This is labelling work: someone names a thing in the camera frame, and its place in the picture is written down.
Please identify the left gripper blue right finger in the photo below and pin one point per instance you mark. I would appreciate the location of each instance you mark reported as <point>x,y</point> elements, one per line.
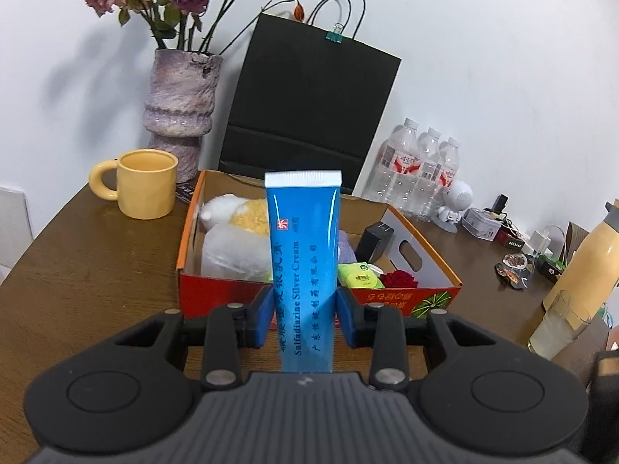
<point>350,314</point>

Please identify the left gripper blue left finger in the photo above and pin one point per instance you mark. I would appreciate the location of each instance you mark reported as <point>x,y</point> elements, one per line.
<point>261,313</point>

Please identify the green tissue pack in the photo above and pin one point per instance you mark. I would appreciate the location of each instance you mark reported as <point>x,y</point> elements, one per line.
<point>360,275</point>

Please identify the red rose flower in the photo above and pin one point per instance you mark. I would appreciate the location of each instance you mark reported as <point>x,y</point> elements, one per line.
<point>398,279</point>

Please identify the grey power adapter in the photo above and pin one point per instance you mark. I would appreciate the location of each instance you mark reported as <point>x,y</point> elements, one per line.
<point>373,242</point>

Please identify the white wet wipes pack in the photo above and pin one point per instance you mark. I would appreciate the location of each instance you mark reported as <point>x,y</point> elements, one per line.
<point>234,254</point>

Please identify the yellow white plush toy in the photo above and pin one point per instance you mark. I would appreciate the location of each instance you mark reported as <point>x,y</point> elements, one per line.
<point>247,214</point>

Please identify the blue cream tube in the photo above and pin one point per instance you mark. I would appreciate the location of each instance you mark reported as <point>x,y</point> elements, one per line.
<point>303,214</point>

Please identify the purple knitted cloth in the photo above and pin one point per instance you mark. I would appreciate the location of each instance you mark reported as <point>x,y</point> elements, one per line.
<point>346,254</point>

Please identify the red cardboard box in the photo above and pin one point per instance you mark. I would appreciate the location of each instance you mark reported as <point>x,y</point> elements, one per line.
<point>407,250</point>

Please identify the left water bottle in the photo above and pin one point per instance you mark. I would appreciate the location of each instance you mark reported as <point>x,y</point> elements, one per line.
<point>392,176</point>

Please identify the water bottle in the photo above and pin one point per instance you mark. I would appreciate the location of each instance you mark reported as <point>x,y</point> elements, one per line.
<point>424,185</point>
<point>392,176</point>
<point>450,160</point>

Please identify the white robot figurine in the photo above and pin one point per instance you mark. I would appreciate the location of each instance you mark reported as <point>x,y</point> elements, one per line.
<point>456,200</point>

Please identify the dark snack packet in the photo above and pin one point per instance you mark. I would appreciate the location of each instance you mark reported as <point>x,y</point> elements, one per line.
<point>515,270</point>

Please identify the yellow mug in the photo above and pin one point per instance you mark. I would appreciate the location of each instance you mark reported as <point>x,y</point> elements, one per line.
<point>142,182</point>

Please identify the right water bottle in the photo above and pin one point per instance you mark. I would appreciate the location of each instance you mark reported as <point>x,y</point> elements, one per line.
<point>450,160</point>

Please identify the middle water bottle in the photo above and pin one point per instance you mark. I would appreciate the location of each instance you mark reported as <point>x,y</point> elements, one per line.
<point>424,185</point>

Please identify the plastic cup with drink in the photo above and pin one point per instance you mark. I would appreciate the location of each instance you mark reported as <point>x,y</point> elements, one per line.
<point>563,322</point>

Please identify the black paper bag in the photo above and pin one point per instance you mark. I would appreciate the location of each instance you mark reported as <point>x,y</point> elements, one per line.
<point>305,100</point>

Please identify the purple ceramic vase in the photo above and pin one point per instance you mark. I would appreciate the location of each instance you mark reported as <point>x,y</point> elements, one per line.
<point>179,106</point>

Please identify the yellow thermos bottle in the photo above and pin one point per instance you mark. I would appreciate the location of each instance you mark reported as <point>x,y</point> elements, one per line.
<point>592,274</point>

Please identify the black charger on cable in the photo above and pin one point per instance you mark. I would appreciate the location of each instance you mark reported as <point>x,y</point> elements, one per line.
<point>508,234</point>

